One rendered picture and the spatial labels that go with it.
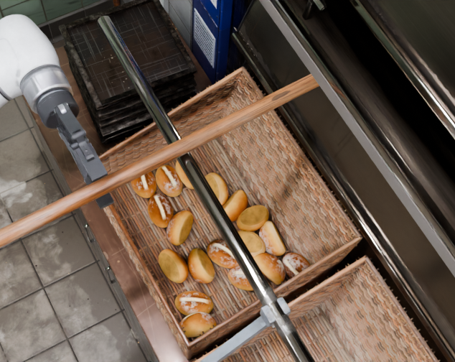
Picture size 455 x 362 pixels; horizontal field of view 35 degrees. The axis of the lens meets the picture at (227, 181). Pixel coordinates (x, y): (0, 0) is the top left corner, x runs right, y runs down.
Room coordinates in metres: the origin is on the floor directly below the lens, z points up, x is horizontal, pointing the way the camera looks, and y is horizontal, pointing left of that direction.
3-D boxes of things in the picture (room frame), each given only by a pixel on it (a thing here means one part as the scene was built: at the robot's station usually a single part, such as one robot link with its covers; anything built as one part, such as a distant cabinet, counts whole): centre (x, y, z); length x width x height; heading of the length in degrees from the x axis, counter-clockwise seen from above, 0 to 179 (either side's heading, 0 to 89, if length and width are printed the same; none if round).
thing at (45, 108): (0.65, 0.33, 1.20); 0.09 x 0.07 x 0.08; 37
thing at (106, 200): (0.54, 0.24, 1.14); 0.07 x 0.03 x 0.01; 37
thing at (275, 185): (0.71, 0.02, 0.72); 0.56 x 0.49 x 0.28; 37
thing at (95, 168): (0.54, 0.24, 1.26); 0.07 x 0.03 x 0.01; 37
